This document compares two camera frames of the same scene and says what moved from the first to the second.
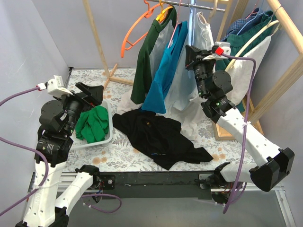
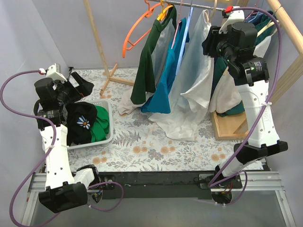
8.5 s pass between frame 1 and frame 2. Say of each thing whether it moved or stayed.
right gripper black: moved
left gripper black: moved
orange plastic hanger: stayed
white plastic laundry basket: stayed
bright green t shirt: stayed
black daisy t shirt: moved
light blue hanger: moved
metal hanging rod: stayed
